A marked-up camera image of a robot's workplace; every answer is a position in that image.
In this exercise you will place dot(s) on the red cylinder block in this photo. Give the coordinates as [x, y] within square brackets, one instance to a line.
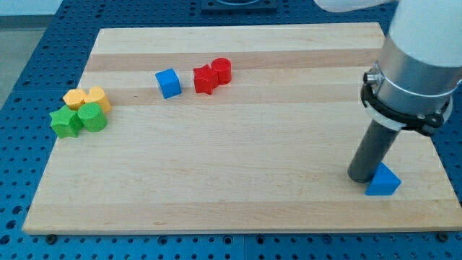
[223, 67]

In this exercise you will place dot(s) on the yellow hexagon block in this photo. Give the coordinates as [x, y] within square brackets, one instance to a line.
[75, 98]

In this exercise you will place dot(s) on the red star block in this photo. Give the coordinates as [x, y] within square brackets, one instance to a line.
[205, 79]

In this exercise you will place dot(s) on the blue cube block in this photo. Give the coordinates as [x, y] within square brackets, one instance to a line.
[169, 83]

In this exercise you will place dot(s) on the light wooden board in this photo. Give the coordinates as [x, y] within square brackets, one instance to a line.
[266, 153]

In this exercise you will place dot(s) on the blue triangle block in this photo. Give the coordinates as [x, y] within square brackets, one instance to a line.
[384, 182]

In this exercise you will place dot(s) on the green cylinder block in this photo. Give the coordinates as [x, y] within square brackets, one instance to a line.
[92, 117]

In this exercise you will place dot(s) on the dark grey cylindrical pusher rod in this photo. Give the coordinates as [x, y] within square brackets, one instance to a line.
[374, 145]

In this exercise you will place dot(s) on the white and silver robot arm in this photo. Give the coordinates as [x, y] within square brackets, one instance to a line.
[410, 86]

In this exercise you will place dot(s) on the green star block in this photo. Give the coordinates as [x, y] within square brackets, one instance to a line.
[65, 122]

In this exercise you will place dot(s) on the yellow heart block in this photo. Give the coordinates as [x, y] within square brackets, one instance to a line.
[97, 95]

